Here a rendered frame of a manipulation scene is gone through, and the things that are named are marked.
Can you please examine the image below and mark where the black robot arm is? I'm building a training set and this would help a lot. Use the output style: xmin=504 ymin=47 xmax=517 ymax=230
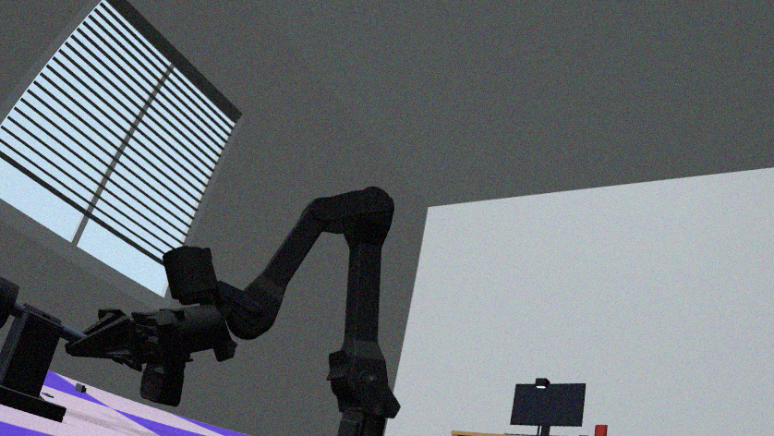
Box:
xmin=139 ymin=187 xmax=401 ymax=436

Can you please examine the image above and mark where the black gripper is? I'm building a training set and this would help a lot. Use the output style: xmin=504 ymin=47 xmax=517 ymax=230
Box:
xmin=65 ymin=308 xmax=197 ymax=380

